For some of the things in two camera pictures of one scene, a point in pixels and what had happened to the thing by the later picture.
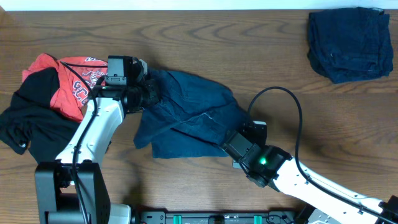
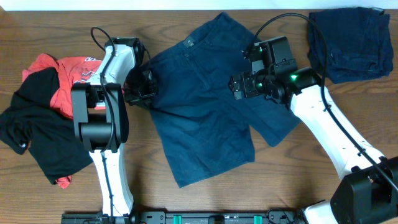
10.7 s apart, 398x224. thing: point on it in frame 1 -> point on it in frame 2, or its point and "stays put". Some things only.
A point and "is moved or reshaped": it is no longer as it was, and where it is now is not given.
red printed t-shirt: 71,94 stays put
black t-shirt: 29,119 stays put
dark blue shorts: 193,118 is moved or reshaped
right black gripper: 244,168 -> 247,78
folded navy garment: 350,44 stays put
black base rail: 199,218 stays put
